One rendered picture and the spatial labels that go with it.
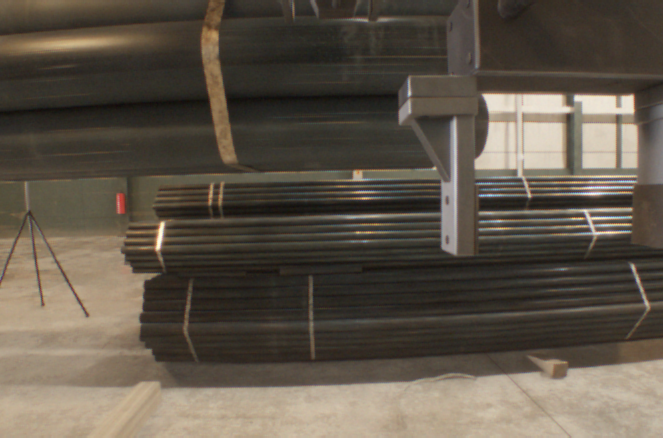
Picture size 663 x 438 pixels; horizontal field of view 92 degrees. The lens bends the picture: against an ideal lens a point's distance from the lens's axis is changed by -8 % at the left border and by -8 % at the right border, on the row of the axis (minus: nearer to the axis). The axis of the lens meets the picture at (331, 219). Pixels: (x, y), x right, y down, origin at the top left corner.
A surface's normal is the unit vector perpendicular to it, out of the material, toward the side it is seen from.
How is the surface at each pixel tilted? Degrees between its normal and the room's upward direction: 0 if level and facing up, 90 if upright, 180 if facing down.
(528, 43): 90
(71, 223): 90
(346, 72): 131
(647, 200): 90
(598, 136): 90
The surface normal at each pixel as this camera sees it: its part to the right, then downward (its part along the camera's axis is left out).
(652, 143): -1.00, 0.03
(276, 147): 0.03, 0.71
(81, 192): 0.03, 0.07
